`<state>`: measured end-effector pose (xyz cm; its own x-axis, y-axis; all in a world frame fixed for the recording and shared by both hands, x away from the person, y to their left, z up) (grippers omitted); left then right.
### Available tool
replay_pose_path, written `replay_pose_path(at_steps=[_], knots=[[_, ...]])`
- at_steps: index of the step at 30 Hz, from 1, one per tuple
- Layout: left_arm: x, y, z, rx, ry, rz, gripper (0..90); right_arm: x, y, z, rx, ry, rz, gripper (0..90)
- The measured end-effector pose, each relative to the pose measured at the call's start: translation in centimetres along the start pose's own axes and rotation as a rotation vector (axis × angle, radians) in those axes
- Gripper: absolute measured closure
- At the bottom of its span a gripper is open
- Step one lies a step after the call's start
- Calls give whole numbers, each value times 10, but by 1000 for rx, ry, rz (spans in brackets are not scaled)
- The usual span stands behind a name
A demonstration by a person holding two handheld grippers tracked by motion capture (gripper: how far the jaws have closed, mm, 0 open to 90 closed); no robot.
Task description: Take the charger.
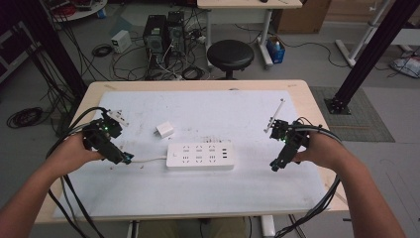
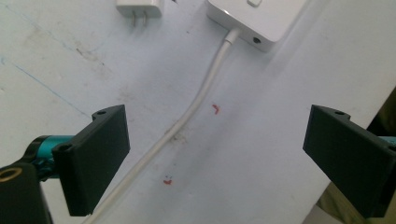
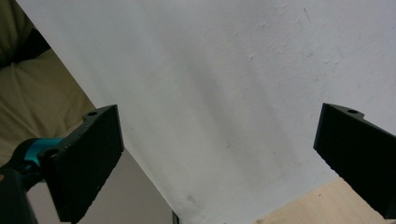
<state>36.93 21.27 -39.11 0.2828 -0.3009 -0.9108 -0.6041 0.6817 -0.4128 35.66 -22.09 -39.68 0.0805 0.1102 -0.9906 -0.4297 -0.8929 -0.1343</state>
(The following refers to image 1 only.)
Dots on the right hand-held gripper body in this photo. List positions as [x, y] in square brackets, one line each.
[292, 134]

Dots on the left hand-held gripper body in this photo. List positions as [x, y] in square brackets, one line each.
[99, 134]

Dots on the white charger plug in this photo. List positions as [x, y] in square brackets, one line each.
[164, 129]

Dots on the white power strip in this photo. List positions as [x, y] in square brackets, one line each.
[199, 155]

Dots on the person's right hand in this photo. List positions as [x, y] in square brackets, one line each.
[322, 148]

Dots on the person's left hand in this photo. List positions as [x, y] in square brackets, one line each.
[71, 154]

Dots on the white table leg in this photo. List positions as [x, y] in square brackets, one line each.
[268, 226]

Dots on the grey floor mat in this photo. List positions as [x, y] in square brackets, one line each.
[363, 122]

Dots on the blue storage box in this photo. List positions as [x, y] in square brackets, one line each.
[275, 53]

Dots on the white table mat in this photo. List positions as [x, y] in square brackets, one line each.
[198, 198]

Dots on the white power supply box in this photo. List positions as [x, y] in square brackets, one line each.
[121, 41]

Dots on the black round stool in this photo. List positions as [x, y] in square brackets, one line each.
[230, 54]

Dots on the black computer tower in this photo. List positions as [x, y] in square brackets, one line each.
[176, 33]
[154, 39]

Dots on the white metal stand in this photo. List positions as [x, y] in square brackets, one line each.
[360, 43]

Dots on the brown cardboard box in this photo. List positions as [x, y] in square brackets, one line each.
[302, 16]

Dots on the round white table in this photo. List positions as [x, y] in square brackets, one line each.
[82, 11]

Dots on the clear plastic bag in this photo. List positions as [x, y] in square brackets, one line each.
[406, 66]

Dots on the white-legged wooden desk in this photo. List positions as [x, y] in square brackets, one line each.
[247, 3]

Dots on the black aluminium post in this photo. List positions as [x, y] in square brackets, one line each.
[56, 49]
[373, 49]

